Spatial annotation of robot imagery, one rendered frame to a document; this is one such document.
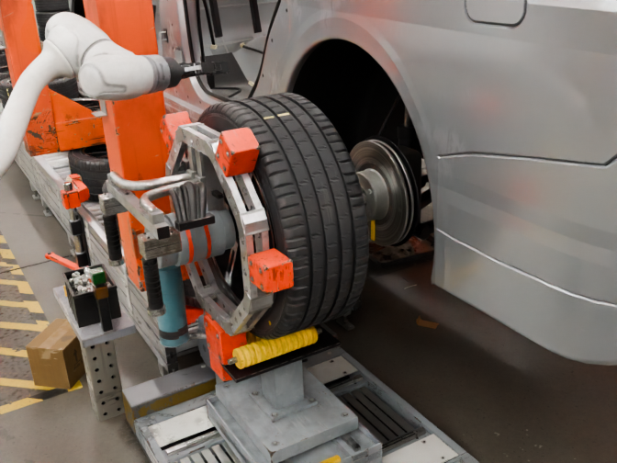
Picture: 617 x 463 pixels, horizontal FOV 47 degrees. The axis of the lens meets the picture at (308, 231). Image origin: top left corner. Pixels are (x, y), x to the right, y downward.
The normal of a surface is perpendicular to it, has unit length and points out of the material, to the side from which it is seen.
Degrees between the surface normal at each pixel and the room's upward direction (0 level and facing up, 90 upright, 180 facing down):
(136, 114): 90
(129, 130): 90
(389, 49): 90
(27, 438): 0
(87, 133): 90
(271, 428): 0
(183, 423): 0
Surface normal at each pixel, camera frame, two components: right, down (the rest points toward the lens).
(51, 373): -0.23, 0.39
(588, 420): -0.04, -0.92
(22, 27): 0.51, 0.32
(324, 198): 0.44, -0.10
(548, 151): -0.86, 0.23
